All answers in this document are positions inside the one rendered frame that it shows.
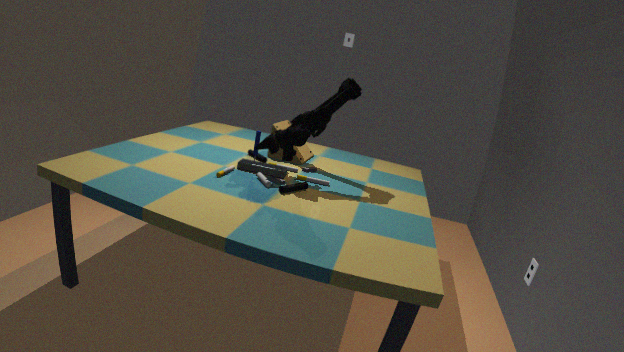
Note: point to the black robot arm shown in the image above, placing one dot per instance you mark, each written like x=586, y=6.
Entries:
x=318, y=118

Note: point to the blue stylus with grey tip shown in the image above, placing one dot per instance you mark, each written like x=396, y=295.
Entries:
x=257, y=141

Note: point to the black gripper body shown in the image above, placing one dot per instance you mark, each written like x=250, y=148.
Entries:
x=280, y=138

